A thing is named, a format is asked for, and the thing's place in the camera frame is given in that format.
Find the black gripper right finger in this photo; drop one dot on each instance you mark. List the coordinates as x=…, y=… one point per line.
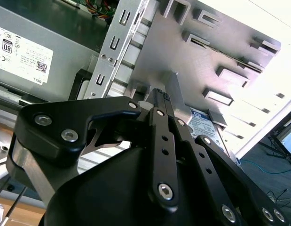
x=206, y=169

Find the hard disk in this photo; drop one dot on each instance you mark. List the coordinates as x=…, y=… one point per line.
x=204, y=127

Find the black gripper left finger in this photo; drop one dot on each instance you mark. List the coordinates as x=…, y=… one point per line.
x=53, y=122

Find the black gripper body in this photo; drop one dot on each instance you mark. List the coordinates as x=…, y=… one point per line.
x=107, y=193

